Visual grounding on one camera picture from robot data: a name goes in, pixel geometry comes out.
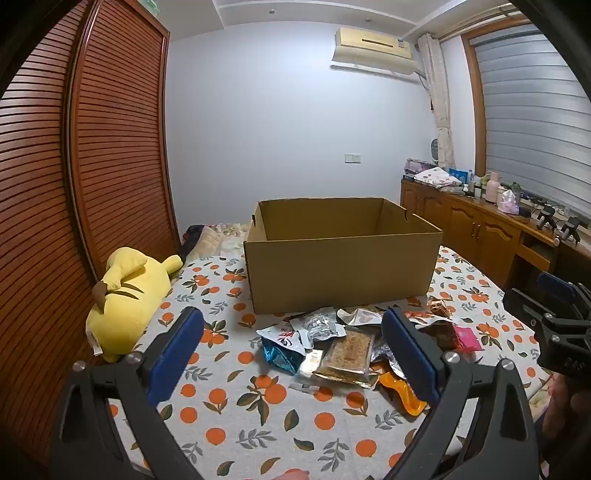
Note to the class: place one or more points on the clear grey-print snack packet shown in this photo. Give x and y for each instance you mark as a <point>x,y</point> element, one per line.
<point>318,325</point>

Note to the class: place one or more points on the orange-print white blanket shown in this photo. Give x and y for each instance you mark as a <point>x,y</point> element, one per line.
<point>277,415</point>

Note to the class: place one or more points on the pink-ended brown snack packet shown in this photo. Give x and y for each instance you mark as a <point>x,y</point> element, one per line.
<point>466,339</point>

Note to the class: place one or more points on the blue foil snack packet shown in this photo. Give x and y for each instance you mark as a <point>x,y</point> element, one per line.
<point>281,357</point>

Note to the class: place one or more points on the wooden cabinet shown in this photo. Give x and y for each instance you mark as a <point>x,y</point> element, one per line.
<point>461,217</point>

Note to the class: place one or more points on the beige curtain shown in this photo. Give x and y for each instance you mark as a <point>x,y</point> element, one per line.
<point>438,101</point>

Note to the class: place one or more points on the person's right hand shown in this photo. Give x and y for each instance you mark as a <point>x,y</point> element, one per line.
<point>561,406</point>

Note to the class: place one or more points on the purple box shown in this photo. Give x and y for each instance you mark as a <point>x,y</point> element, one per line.
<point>415,166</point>

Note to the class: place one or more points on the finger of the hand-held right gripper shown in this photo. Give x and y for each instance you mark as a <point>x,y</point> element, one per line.
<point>556,286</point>
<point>524,307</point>

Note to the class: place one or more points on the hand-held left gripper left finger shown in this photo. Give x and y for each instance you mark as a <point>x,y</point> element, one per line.
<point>175,355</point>

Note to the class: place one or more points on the yellow plush toy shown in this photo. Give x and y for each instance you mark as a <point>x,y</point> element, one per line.
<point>129,295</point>

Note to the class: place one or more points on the dark cloth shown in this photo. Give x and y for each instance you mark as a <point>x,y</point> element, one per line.
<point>193,232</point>

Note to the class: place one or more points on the pink bottle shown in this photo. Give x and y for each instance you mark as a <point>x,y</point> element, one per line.
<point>492,189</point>

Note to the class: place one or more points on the white red-print snack packet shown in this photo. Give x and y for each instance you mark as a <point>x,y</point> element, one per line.
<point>281,333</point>

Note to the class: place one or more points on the brown red snack packet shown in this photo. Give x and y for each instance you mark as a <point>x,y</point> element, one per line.
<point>438,307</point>

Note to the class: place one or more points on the black clamp device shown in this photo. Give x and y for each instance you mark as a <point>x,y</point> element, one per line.
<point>545,218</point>
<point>570,228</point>

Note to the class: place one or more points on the silver foil snack packet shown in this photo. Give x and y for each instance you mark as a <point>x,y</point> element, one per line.
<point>362,316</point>

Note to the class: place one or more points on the pink tissue pack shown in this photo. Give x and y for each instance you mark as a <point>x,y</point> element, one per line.
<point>509,203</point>

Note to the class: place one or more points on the wooden louvered wardrobe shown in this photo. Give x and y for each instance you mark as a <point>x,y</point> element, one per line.
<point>115,138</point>

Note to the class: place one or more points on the white wall switch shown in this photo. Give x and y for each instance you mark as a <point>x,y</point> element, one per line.
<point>353,158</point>

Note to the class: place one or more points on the small white fan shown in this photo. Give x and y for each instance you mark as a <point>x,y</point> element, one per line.
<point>435,150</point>

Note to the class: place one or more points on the red orange snack packet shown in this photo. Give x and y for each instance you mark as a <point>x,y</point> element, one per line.
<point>425,316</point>

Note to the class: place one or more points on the floral quilt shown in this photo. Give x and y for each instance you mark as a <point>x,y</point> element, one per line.
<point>219,240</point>

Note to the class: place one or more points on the blue box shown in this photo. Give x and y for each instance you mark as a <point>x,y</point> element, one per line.
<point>458,174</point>

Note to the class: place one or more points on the crumpled silver wrapper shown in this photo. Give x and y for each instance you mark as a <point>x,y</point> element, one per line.
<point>381,353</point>

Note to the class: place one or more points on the folded floral cloth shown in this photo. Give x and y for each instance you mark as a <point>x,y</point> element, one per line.
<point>436,177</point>

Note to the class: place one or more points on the wall air conditioner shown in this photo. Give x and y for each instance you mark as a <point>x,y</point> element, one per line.
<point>369,46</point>

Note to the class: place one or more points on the brown cardboard box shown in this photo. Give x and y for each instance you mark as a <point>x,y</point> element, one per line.
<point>341,272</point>

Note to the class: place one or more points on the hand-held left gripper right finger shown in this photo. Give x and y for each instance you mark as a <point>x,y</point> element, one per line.
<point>411,355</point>

